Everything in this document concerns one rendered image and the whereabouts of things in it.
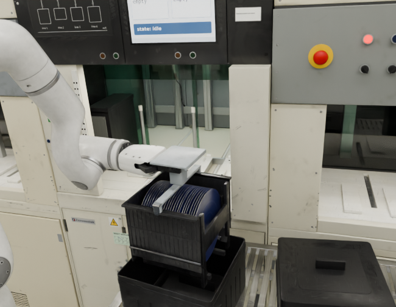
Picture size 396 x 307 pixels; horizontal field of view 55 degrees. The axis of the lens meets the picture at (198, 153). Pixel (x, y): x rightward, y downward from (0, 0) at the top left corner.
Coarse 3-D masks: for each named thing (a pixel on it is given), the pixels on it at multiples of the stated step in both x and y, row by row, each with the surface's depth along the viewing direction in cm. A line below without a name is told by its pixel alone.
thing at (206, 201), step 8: (208, 192) 97; (216, 192) 102; (208, 200) 97; (216, 200) 103; (200, 208) 93; (208, 208) 98; (216, 208) 104; (208, 216) 99; (208, 224) 99; (216, 240) 107; (208, 248) 102; (208, 256) 102
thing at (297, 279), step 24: (288, 240) 122; (312, 240) 122; (336, 240) 121; (288, 264) 111; (312, 264) 111; (336, 264) 108; (360, 264) 110; (288, 288) 103; (312, 288) 102; (336, 288) 102; (360, 288) 101; (384, 288) 101
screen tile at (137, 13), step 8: (160, 0) 116; (136, 8) 119; (144, 8) 118; (152, 8) 117; (160, 8) 117; (136, 16) 120; (144, 16) 119; (152, 16) 118; (160, 16) 118; (168, 16) 117
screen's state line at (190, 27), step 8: (136, 24) 121; (144, 24) 120; (152, 24) 119; (160, 24) 119; (168, 24) 118; (176, 24) 117; (184, 24) 117; (192, 24) 116; (200, 24) 115; (208, 24) 115; (136, 32) 122; (144, 32) 121; (152, 32) 120; (160, 32) 120; (168, 32) 119; (176, 32) 118; (184, 32) 118; (192, 32) 117; (200, 32) 116; (208, 32) 115
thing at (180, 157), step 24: (192, 168) 105; (144, 192) 101; (168, 192) 93; (144, 216) 93; (168, 216) 88; (192, 216) 86; (216, 216) 98; (144, 240) 96; (168, 240) 92; (192, 240) 89; (168, 264) 95; (192, 264) 92
